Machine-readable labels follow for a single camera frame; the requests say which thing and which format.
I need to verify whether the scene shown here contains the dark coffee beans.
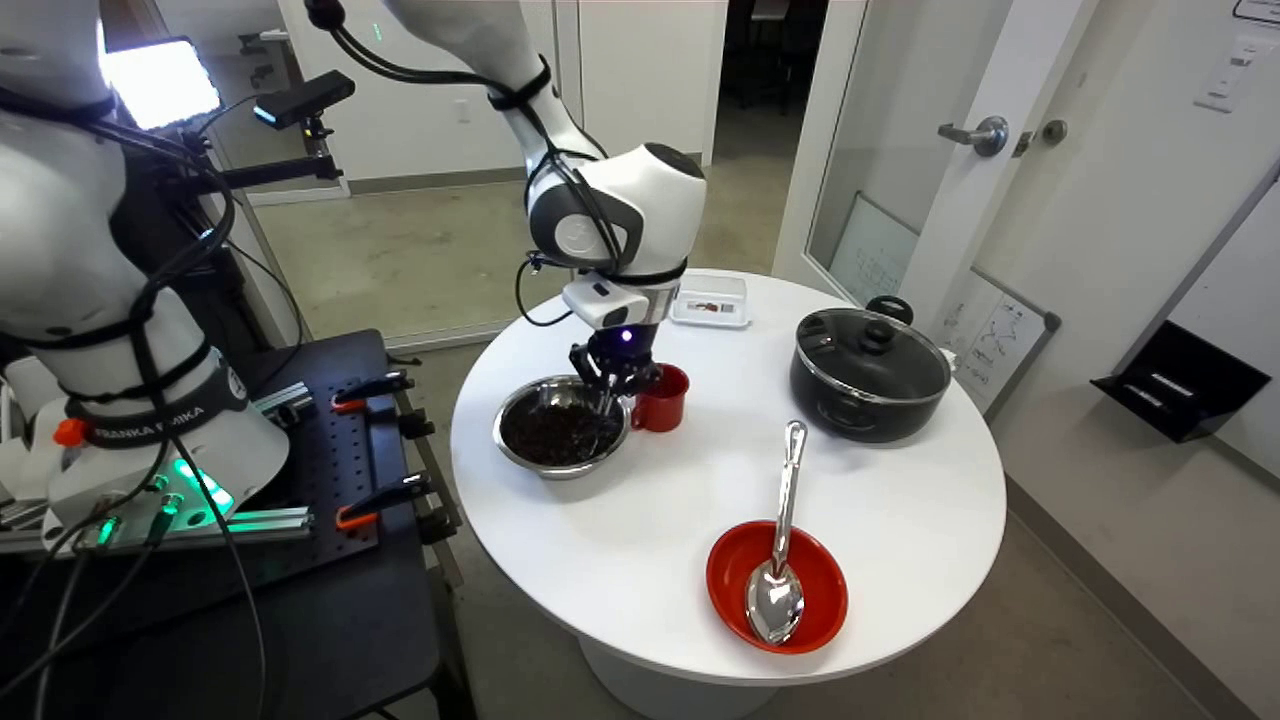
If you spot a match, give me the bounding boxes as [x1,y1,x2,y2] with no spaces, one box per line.
[499,396,619,469]

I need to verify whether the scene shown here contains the black pot with lid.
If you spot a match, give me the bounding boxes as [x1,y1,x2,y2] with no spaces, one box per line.
[787,291,956,449]

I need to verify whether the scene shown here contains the bright light panel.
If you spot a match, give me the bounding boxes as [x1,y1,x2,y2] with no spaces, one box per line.
[101,35,225,137]

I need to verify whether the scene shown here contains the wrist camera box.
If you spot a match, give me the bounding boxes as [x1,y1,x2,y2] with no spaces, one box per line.
[562,278,659,332]

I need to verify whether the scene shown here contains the white door with glass panel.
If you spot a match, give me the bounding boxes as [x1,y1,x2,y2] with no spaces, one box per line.
[772,0,1112,354]

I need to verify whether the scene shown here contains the red enamel mug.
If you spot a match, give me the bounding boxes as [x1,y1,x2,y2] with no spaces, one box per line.
[627,360,697,435]

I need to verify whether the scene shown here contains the orange handled clamp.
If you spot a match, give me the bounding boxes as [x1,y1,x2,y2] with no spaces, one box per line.
[333,370,422,417]
[333,474,438,540]

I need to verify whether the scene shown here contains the black wall file tray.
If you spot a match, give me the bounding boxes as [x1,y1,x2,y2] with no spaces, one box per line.
[1089,315,1272,449]

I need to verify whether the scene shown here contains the dark bowl with food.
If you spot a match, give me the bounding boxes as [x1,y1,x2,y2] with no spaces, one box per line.
[491,371,627,480]

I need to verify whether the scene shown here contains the small leaning whiteboard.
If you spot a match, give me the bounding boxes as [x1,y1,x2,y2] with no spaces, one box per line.
[935,270,1066,417]

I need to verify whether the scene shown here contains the black perforated cart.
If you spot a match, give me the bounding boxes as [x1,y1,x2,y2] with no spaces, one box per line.
[0,327,471,720]

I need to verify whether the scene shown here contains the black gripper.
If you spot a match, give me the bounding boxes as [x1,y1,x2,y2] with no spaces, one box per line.
[569,319,659,399]

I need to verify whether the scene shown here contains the silver door handle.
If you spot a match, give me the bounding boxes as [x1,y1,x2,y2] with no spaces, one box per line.
[935,114,1074,165]

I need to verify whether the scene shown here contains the large silver serving spoon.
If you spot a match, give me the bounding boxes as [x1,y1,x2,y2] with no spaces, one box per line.
[745,420,811,649]

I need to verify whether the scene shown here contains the black camera on stand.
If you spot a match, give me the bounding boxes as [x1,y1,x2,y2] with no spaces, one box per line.
[252,68,360,132]

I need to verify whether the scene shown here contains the clear plastic container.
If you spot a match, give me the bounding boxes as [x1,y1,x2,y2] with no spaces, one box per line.
[670,273,756,332]

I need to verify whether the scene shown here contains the green lit aluminium rail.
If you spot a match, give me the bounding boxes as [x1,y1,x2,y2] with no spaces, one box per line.
[0,502,322,562]

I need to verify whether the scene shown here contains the red plate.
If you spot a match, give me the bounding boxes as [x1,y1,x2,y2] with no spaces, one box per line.
[706,515,852,658]

